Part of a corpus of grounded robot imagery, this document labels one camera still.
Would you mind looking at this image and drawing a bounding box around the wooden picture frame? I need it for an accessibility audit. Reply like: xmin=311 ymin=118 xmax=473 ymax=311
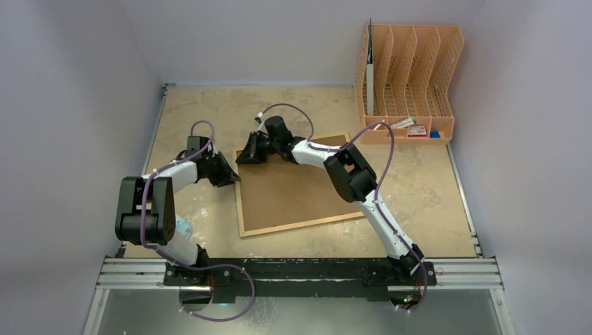
xmin=233 ymin=131 xmax=367 ymax=239

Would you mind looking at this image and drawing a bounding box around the white marker pen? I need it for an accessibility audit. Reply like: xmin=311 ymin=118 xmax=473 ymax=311
xmin=390 ymin=117 xmax=415 ymax=128

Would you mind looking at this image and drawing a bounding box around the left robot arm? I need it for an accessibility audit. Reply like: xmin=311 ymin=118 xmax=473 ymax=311
xmin=114 ymin=136 xmax=240 ymax=285

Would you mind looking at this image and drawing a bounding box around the blue white tape dispenser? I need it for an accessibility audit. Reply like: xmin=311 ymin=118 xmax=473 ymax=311
xmin=175 ymin=215 xmax=192 ymax=239

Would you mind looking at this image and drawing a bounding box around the orange desk file organizer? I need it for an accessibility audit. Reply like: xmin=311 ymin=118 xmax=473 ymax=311
xmin=353 ymin=24 xmax=465 ymax=145

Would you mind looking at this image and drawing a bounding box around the white chalk stick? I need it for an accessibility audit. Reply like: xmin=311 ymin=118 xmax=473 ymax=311
xmin=373 ymin=120 xmax=385 ymax=131

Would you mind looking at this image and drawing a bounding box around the white folder in organizer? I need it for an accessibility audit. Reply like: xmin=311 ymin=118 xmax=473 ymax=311
xmin=366 ymin=20 xmax=374 ymax=116

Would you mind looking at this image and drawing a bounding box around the red white small box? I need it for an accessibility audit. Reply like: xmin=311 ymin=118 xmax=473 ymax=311
xmin=408 ymin=126 xmax=427 ymax=137

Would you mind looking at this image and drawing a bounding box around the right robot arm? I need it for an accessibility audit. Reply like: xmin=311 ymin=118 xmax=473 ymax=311
xmin=235 ymin=116 xmax=427 ymax=284

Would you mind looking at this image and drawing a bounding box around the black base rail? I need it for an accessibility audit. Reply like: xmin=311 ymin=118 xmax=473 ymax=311
xmin=96 ymin=258 xmax=503 ymax=304

